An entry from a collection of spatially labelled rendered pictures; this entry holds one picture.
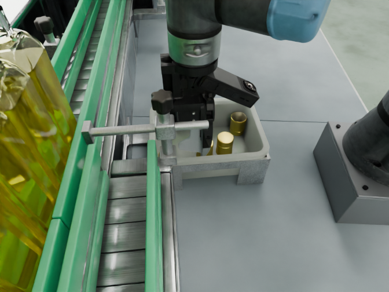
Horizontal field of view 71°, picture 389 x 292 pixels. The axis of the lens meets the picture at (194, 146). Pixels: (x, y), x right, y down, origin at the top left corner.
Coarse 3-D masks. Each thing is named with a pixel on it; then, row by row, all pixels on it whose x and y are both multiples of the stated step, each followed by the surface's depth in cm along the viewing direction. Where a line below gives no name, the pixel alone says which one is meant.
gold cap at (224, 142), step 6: (222, 132) 57; (228, 132) 57; (222, 138) 56; (228, 138) 56; (216, 144) 57; (222, 144) 55; (228, 144) 55; (216, 150) 58; (222, 150) 57; (228, 150) 57
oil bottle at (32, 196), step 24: (0, 120) 22; (0, 144) 21; (24, 144) 25; (0, 168) 21; (24, 168) 24; (0, 192) 22; (24, 192) 24; (48, 192) 28; (24, 216) 25; (48, 216) 28
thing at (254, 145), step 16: (224, 112) 62; (256, 112) 57; (224, 128) 64; (256, 128) 54; (160, 144) 59; (176, 144) 61; (240, 144) 61; (256, 144) 54; (192, 160) 48; (208, 160) 49; (224, 160) 49
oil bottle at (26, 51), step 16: (16, 32) 27; (0, 48) 26; (16, 48) 26; (32, 48) 28; (32, 64) 27; (48, 64) 31; (32, 80) 28; (48, 80) 30; (48, 96) 30; (64, 96) 35; (64, 112) 34; (64, 128) 34
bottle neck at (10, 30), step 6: (0, 6) 25; (0, 12) 25; (0, 18) 25; (6, 18) 26; (0, 24) 25; (6, 24) 26; (0, 30) 25; (6, 30) 26; (12, 30) 27; (0, 36) 26; (6, 36) 26
